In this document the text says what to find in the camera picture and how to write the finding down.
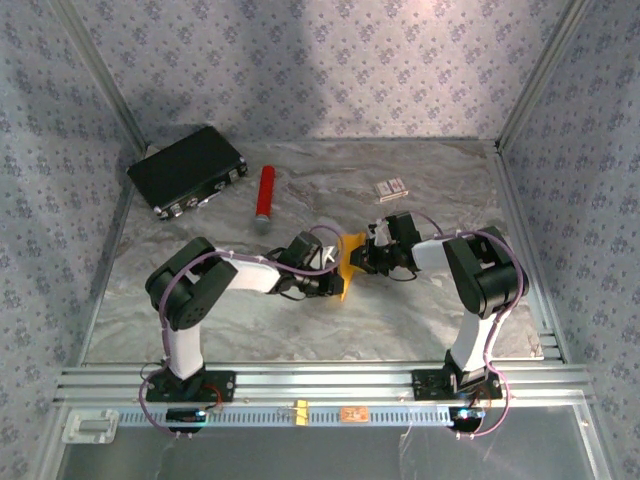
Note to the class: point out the marble pattern table mat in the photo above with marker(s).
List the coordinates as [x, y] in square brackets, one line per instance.
[300, 330]

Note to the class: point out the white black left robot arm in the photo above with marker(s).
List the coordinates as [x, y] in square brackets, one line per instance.
[185, 350]

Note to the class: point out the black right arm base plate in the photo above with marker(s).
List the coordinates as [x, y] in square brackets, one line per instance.
[425, 385]

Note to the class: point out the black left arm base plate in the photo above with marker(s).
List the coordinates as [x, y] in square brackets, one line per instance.
[225, 387]

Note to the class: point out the black briefcase with metal latches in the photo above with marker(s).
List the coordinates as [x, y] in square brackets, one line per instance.
[182, 167]

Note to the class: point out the orange label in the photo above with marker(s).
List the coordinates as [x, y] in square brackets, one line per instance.
[354, 414]

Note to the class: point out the aluminium mounting rail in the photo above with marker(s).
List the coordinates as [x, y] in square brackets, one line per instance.
[320, 382]

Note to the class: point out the yellow tape piece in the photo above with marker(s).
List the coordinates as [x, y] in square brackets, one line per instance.
[302, 414]

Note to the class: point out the yellow paper sheet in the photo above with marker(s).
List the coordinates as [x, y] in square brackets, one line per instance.
[347, 250]

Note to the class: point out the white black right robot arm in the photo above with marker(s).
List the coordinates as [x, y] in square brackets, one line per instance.
[475, 340]

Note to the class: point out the aluminium frame post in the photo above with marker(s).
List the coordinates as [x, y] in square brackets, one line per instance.
[100, 75]
[542, 75]

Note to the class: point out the small circuit board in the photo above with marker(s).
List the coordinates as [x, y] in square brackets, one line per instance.
[467, 415]
[185, 415]

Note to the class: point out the playing card box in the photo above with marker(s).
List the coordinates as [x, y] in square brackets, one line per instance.
[391, 189]

